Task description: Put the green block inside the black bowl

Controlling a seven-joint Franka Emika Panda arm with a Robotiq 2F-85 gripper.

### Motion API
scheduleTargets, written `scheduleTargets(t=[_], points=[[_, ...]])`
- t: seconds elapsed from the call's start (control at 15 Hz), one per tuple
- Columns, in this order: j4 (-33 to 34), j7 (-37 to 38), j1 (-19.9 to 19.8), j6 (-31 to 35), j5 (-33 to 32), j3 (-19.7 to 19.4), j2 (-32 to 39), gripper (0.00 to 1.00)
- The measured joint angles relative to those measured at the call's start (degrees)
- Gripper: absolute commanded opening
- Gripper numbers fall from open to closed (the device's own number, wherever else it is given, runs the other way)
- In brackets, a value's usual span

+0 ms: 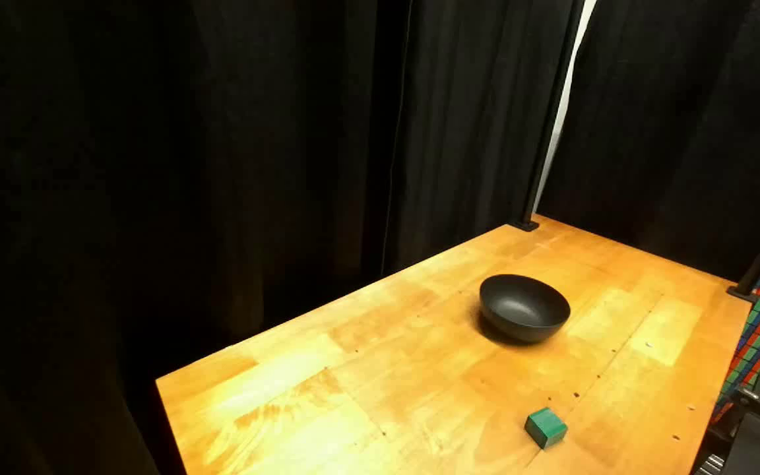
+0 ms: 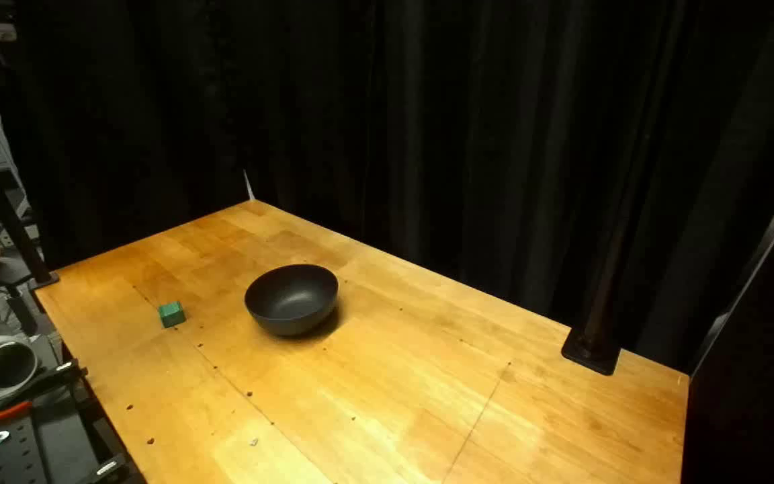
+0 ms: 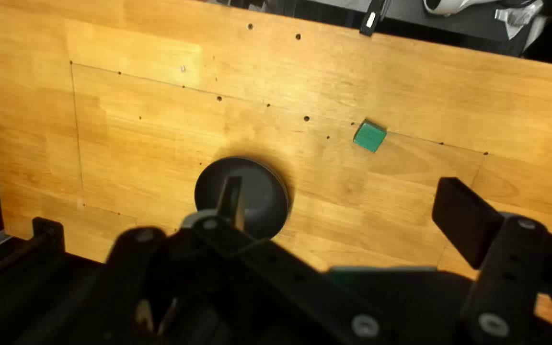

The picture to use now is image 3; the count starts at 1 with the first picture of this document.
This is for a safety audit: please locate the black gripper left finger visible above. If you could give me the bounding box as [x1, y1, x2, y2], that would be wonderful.
[180, 174, 383, 345]

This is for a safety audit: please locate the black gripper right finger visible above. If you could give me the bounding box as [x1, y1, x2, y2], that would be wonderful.
[431, 176, 552, 345]

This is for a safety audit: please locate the black bowl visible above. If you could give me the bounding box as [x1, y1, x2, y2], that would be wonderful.
[191, 155, 293, 241]

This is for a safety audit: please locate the green block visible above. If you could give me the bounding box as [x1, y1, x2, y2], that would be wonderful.
[350, 118, 389, 155]

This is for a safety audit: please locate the white rounded object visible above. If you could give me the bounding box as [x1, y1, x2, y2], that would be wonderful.
[421, 0, 475, 17]

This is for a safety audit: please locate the black clamp with white label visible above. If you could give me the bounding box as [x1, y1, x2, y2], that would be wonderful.
[358, 0, 389, 38]

